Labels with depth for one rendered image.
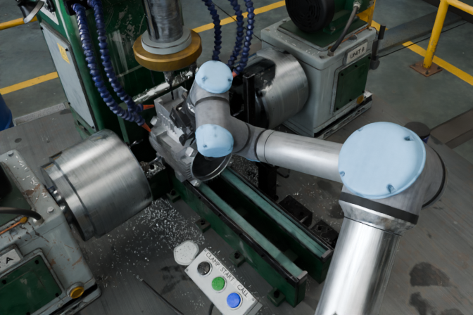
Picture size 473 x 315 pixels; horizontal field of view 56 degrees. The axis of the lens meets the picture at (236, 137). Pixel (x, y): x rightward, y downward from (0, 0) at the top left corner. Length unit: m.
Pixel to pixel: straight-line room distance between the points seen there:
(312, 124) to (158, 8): 0.73
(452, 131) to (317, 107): 1.65
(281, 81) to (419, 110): 1.95
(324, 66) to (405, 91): 1.97
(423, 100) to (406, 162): 2.71
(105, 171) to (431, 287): 0.91
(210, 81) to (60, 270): 0.60
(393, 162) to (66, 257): 0.82
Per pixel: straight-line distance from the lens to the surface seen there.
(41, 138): 1.89
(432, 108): 3.29
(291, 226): 1.27
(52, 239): 1.13
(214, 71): 0.95
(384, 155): 0.66
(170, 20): 1.15
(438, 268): 1.42
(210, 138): 0.90
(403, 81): 3.49
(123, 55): 1.40
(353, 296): 0.69
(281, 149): 0.94
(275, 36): 1.56
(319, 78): 1.48
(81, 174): 1.15
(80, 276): 1.27
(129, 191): 1.18
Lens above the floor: 1.93
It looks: 42 degrees down
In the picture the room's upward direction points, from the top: 3 degrees counter-clockwise
